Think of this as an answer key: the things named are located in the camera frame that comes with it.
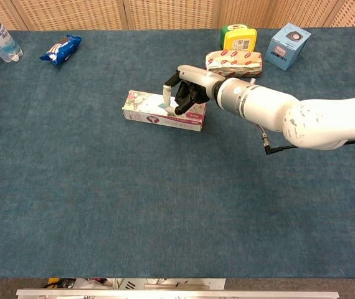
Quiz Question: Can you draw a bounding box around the long floral cardboard box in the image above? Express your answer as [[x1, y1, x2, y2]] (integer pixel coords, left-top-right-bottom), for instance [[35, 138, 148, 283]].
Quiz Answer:
[[121, 90, 207, 133]]

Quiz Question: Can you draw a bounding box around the white robot base with clutter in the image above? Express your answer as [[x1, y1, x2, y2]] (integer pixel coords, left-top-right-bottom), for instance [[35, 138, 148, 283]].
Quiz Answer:
[[43, 277, 227, 290]]

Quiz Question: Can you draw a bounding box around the light blue cardboard box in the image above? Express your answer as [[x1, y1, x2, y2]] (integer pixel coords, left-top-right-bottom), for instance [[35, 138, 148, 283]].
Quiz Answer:
[[263, 22, 311, 72]]

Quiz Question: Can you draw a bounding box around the teal felt table cover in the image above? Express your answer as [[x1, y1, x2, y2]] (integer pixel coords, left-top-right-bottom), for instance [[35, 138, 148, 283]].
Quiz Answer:
[[0, 27, 355, 279]]

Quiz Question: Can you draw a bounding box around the paper package with red print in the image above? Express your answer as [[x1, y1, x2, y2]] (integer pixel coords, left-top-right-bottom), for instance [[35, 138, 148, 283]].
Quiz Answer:
[[205, 49, 263, 78]]

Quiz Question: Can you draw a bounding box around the yellow and green container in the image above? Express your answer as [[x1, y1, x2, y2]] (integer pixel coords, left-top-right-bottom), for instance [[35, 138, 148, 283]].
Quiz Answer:
[[219, 24, 257, 53]]

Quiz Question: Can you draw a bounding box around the woven wicker folding screen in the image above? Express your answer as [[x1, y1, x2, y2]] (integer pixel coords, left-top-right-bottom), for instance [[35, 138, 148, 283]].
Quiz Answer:
[[0, 0, 355, 31]]

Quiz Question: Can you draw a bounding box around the blue cookie packet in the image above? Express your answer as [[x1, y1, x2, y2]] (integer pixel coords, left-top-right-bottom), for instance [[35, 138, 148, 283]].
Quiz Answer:
[[39, 34, 82, 65]]

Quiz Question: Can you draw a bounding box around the clear plastic water bottle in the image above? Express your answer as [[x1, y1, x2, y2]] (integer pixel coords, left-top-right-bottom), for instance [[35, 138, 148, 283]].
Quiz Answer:
[[0, 8, 24, 63]]

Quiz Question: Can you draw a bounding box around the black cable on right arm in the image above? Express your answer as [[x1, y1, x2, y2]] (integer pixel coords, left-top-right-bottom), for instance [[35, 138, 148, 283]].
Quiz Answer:
[[257, 124, 355, 156]]

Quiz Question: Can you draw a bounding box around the aluminium profile rail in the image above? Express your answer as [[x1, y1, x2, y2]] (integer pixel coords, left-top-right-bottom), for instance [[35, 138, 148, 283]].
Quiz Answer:
[[16, 288, 340, 299]]

